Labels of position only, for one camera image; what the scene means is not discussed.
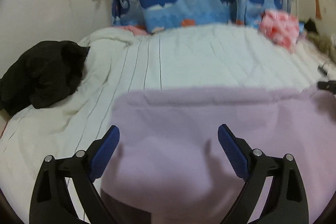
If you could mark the pink pillow at headboard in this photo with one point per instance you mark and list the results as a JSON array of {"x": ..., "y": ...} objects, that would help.
[{"x": 135, "y": 30}]

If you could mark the black charger with cable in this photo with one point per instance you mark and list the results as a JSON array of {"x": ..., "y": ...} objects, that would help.
[{"x": 327, "y": 70}]

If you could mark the white striped duvet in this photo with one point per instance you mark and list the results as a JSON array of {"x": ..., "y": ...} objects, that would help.
[{"x": 214, "y": 56}]

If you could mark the pink checkered plastic bag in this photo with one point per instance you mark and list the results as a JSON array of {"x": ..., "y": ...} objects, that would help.
[{"x": 280, "y": 27}]

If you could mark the small black garment by wardrobe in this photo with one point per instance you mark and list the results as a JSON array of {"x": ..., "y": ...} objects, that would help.
[{"x": 310, "y": 26}]

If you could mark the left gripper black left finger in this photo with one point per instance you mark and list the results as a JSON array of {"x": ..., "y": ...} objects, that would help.
[{"x": 51, "y": 200}]

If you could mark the olive khaki garment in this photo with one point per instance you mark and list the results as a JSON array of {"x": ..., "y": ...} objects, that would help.
[{"x": 324, "y": 44}]

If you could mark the lilac and purple jacket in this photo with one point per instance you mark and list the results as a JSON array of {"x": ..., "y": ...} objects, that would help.
[{"x": 170, "y": 163}]

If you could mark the black garment on bed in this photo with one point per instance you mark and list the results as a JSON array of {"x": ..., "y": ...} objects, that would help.
[{"x": 45, "y": 74}]

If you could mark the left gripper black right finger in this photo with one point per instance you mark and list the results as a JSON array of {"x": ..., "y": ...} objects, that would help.
[{"x": 286, "y": 200}]

